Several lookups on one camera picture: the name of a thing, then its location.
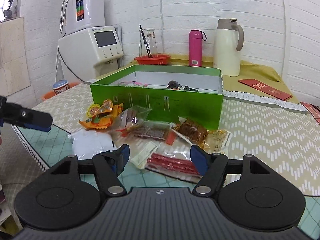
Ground red envelope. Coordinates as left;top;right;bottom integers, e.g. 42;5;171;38
237;78;293;101

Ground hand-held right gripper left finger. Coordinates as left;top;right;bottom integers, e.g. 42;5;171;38
46;144;130;197

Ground pink thermos bottle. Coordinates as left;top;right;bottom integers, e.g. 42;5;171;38
189;29;207;67

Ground orange plastic basin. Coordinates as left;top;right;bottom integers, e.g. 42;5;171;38
41;82;80;102

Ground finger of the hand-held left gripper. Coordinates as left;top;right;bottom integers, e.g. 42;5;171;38
0;95;53;132

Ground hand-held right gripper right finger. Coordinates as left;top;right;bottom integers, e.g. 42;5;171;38
190;144;275;197

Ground clear packet dark red snack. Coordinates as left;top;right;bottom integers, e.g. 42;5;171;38
114;104;152;132

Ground brown jerky clear packet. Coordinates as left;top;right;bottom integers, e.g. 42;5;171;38
171;117;209;147

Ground white wall water purifier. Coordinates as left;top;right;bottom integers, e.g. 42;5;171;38
59;0;105;37

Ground white water dispenser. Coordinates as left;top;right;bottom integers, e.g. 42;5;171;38
57;26;125;83

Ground beige wall board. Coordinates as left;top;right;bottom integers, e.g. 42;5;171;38
0;17;32;98

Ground small yellowish sauce packet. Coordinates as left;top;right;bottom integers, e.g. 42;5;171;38
204;129;232;155

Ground white foil packet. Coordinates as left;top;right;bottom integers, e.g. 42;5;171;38
69;129;116;161

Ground cream thermos jug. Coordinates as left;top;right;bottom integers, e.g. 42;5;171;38
213;18;245;77

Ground clear packet red sticks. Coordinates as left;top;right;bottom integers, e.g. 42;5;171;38
146;147;203;180

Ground yellow cloth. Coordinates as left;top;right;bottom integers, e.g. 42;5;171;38
96;54;300;104

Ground small white packet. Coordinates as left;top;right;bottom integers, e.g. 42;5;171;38
130;141;157;170

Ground green cardboard box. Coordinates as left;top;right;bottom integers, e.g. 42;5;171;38
89;64;224;131

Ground red plastic basket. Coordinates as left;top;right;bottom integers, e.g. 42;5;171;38
134;54;171;66

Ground white wall cable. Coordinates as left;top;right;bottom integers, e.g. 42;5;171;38
280;0;287;74
159;0;165;54

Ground black straw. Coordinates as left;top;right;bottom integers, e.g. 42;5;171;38
139;24;153;58

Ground glass carafe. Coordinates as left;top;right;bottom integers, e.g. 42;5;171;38
138;28;158;58

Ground instant noodle cup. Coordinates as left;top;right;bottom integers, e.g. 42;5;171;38
52;79;70;95

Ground orange candy packet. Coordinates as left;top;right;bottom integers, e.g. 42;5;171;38
79;99;124;131

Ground red plaid cloth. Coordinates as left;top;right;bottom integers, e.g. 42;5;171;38
299;101;320;125

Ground patterned tablecloth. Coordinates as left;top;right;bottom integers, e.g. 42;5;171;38
0;81;320;233

